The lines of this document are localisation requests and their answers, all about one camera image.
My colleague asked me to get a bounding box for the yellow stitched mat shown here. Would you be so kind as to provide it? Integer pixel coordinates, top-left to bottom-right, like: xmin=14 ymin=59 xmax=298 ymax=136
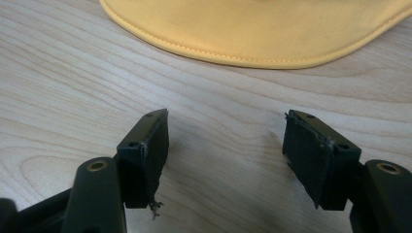
xmin=98 ymin=0 xmax=412 ymax=71

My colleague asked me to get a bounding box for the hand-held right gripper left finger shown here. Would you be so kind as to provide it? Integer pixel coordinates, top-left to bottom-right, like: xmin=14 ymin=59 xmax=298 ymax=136
xmin=116 ymin=108 xmax=170 ymax=219

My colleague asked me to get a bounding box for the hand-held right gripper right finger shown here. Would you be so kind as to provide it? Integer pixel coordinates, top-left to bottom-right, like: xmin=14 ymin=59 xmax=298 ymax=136
xmin=282 ymin=109 xmax=362 ymax=212

